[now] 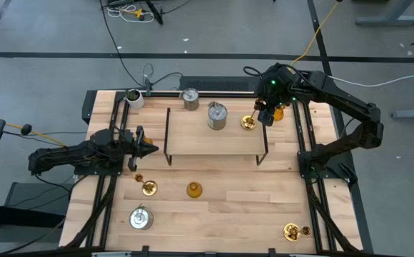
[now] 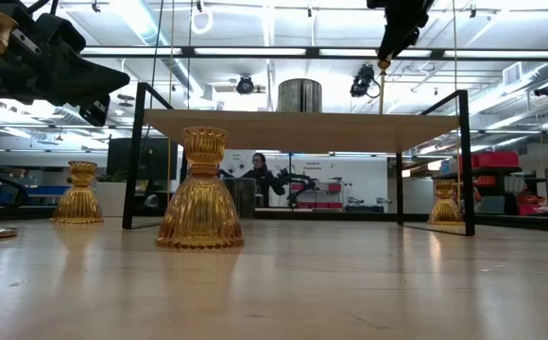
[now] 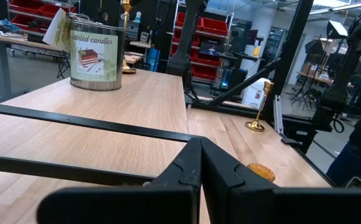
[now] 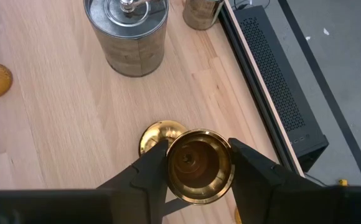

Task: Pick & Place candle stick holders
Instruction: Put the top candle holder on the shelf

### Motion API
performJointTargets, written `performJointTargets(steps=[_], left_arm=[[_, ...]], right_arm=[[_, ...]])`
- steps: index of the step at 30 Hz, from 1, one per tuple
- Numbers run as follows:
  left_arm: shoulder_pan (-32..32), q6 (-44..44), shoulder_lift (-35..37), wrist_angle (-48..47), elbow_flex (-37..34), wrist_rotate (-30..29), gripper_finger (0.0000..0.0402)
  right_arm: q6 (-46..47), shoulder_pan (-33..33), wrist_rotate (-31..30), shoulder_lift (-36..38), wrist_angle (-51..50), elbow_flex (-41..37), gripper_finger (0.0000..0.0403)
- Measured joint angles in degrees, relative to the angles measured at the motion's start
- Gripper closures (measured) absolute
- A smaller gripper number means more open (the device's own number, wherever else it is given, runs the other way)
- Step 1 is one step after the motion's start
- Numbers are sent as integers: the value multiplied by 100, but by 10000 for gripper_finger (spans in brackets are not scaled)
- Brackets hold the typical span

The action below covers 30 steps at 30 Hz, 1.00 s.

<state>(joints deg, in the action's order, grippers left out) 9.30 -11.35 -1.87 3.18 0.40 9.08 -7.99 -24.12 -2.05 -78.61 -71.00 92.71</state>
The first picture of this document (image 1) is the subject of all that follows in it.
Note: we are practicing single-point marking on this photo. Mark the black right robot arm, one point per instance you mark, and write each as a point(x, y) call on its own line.
point(353, 103)

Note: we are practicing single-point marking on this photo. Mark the tall brass candlestick holder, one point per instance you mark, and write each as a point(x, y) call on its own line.
point(248, 123)
point(292, 232)
point(150, 188)

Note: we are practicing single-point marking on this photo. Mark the black aluminium rig frame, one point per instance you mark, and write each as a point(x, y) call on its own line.
point(88, 107)

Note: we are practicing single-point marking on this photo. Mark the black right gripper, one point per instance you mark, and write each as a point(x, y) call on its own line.
point(268, 116)

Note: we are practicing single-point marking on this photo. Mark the silver aluminium extrusion bar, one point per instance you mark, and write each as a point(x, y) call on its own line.
point(305, 255)
point(110, 254)

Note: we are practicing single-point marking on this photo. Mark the wooden desk with grey legs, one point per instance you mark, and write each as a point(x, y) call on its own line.
point(389, 20)

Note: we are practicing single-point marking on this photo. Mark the small plant in white pot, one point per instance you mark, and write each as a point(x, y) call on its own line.
point(135, 101)

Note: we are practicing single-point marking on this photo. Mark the wooden shelf riser black frame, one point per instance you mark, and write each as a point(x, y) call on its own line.
point(200, 139)

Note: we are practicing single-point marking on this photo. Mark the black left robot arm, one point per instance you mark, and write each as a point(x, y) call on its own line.
point(68, 155)

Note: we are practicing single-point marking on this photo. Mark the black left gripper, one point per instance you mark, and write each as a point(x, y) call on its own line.
point(134, 150)

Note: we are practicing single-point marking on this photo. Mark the scented candle tin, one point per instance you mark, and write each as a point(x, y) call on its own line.
point(191, 101)
point(141, 218)
point(217, 118)

